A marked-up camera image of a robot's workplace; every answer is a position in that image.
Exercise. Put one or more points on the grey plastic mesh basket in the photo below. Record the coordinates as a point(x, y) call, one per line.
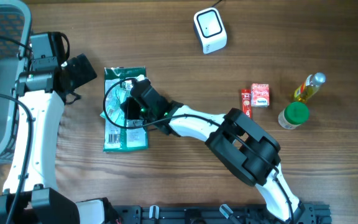
point(15, 28)

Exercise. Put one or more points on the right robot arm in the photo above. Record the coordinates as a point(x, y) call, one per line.
point(245, 149)

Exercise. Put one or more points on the yellow oil bottle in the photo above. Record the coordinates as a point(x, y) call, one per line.
point(309, 87)

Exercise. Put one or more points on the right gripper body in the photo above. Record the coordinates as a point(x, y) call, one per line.
point(135, 111)

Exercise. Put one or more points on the red tissue pack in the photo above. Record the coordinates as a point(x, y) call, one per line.
point(260, 95)

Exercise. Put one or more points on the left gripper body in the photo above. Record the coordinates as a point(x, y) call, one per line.
point(81, 73)

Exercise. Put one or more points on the green lid jar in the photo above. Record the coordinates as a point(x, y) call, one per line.
point(293, 115)

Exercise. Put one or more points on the red Nescafe coffee stick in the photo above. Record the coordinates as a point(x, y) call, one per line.
point(246, 102)

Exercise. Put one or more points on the green 3M gloves package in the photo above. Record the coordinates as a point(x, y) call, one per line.
point(128, 135)

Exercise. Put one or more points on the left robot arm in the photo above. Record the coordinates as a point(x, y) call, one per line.
point(30, 193)

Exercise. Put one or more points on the light green plastic sachet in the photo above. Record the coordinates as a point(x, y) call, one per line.
point(114, 100)

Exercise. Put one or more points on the white barcode scanner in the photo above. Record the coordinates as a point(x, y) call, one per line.
point(210, 30)

